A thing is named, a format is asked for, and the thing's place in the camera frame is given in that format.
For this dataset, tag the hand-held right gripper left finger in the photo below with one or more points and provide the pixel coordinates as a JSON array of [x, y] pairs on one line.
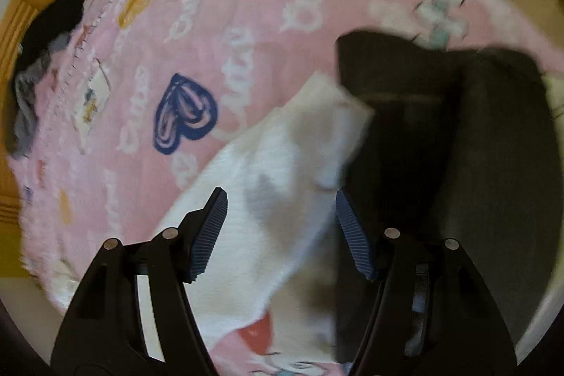
[[211, 231]]

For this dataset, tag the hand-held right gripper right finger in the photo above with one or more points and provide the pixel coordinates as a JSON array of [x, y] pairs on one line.
[[352, 236]]

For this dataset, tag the white fleece garment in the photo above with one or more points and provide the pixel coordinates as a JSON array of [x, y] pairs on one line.
[[273, 164]]

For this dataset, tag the dark grey folded garment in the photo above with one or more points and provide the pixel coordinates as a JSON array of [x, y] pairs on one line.
[[462, 116]]

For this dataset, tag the pink printed blanket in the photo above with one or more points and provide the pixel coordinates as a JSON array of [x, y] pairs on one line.
[[220, 28]]

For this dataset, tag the grey cloth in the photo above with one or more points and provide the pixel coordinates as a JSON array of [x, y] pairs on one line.
[[26, 94]]

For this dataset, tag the black cloth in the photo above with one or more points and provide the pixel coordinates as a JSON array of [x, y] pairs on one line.
[[53, 23]]

